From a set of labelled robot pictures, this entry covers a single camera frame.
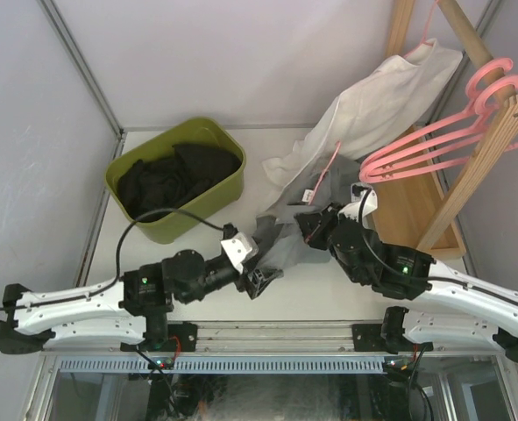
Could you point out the wooden clothes rack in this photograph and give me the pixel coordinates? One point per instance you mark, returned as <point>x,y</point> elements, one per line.
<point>424,179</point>

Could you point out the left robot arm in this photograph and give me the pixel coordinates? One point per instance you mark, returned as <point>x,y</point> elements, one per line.
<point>130,310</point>

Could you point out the white shirt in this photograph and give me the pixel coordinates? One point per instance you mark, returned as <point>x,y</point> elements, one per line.
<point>371,113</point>

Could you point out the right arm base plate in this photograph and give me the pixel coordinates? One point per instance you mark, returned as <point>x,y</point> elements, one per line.
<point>367,338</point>

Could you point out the green plastic basket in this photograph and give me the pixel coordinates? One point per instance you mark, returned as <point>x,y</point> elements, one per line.
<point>163,226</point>

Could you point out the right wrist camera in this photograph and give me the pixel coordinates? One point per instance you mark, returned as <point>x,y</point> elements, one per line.
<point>363,202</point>

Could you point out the grey shirt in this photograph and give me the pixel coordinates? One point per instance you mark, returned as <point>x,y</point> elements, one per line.
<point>277,234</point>

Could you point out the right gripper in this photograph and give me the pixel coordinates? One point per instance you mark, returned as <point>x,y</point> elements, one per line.
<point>315,225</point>

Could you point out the aluminium frame rail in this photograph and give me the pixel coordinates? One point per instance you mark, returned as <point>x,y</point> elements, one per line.
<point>258,335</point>

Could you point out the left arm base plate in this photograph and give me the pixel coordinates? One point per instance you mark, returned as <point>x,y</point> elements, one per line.
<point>182,337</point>

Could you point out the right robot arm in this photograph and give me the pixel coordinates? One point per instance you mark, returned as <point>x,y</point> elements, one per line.
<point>436,304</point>

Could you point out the slotted cable duct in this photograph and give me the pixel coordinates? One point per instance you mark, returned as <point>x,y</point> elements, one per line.
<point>228,365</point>

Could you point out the pink hanger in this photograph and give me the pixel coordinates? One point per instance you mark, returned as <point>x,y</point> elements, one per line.
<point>438,144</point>
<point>425,29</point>
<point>324,172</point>
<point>442,149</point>

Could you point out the pink hanger under white shirt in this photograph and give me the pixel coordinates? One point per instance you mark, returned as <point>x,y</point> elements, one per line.
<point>425,29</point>

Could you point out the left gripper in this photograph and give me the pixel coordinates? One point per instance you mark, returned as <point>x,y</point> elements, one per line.
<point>258,281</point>

